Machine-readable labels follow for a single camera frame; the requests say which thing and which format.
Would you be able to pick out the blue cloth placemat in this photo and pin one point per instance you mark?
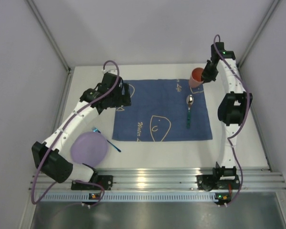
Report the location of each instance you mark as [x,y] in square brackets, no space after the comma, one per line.
[158,113]

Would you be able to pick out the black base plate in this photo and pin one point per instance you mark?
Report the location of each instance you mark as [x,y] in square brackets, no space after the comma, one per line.
[106,181]
[207,182]

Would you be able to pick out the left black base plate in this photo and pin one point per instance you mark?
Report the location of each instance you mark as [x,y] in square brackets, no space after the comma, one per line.
[106,181]

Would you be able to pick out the purple plastic plate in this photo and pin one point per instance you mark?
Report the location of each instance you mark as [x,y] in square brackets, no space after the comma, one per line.
[89,148]

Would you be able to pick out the perforated cable duct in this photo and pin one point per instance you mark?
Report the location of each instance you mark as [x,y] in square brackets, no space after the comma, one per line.
[136,197]

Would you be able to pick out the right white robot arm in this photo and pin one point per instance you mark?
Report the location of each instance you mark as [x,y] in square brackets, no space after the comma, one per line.
[232,113]

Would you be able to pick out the metal spoon green handle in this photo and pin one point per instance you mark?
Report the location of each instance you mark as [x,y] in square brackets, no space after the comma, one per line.
[189,101]

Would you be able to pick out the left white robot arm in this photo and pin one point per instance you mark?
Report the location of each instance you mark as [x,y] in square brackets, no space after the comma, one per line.
[53,156]

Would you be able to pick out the salmon plastic cup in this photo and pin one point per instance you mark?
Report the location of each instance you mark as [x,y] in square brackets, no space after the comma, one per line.
[196,78]

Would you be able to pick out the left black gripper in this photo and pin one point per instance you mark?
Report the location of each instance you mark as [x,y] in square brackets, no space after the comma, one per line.
[126,94]

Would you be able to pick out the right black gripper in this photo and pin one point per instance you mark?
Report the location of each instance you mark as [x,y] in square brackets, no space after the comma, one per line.
[208,72]

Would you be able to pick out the blue fork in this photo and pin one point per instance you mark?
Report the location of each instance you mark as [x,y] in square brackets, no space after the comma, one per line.
[98,131]

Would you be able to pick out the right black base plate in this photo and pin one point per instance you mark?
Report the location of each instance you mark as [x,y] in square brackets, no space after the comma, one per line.
[207,182]

